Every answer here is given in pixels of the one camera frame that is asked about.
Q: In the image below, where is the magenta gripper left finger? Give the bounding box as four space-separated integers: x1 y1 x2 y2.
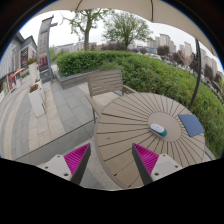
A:
39 144 91 185

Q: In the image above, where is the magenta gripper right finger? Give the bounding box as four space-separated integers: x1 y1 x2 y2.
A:
132 143 182 185

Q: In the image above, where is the white and green computer mouse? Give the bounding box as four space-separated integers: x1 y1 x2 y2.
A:
149 123 167 137

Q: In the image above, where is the blue mouse pad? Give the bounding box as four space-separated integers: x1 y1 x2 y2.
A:
178 114 204 137

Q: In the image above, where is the round slatted wooden table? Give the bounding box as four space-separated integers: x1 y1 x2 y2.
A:
95 93 205 189

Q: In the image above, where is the white planter with red flowers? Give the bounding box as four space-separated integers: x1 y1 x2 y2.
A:
28 84 45 117

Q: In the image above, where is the trimmed green hedge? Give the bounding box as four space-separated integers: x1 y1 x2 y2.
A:
55 51 224 158

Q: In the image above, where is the brown slatted patio chair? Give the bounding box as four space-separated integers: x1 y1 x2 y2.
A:
86 69 135 119

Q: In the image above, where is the tall grey sign pylon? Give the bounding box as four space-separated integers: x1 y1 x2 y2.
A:
37 16 56 83

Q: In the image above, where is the far white planter box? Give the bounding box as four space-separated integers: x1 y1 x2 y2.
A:
26 57 38 83

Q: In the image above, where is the grey storefront building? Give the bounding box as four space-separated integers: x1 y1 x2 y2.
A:
0 32 37 102

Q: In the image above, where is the dark umbrella pole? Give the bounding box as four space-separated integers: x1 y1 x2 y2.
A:
188 39 201 110

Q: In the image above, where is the right leafy green tree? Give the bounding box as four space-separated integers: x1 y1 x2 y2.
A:
102 12 152 48

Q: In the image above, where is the left bare-trunk tree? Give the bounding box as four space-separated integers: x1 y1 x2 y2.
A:
62 8 110 51

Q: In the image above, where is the beige patio umbrella canopy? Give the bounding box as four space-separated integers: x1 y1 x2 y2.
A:
38 0 217 56

